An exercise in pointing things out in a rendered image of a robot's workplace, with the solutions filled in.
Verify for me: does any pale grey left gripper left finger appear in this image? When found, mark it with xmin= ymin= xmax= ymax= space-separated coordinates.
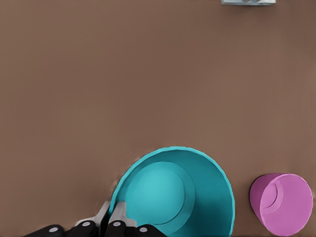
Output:
xmin=21 ymin=200 xmax=112 ymax=237

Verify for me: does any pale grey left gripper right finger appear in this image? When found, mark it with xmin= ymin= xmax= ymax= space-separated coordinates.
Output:
xmin=104 ymin=201 xmax=168 ymax=237

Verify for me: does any blue bowl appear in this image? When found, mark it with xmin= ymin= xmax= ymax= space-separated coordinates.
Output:
xmin=108 ymin=146 xmax=236 ymax=237

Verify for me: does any pink bowl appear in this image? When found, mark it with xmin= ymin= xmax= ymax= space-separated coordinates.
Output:
xmin=249 ymin=173 xmax=314 ymax=237

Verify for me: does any silver frame post foot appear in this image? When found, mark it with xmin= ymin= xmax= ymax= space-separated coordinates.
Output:
xmin=221 ymin=0 xmax=276 ymax=6

